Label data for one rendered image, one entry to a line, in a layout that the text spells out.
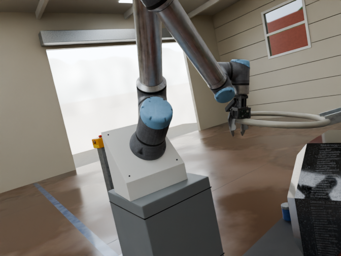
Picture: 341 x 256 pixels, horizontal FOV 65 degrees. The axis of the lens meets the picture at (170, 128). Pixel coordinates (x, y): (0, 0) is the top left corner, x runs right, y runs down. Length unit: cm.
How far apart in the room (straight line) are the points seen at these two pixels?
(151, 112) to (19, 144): 611
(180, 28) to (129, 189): 72
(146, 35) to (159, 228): 82
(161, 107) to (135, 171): 33
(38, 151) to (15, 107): 113
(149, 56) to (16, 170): 624
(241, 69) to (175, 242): 86
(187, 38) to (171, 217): 78
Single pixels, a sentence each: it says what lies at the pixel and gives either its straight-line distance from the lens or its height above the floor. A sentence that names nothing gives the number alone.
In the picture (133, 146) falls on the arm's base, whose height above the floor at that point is 108.
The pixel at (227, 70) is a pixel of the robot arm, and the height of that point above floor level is 134.
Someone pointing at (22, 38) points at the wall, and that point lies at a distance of 751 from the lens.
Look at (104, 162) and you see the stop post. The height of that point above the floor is 88.
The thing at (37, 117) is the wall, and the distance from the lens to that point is 720.
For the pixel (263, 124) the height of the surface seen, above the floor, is 107.
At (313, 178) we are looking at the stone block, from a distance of 166.
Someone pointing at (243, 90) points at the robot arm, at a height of 124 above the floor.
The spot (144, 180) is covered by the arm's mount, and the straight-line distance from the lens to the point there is 128.
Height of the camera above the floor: 127
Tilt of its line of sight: 6 degrees down
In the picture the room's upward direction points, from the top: 12 degrees counter-clockwise
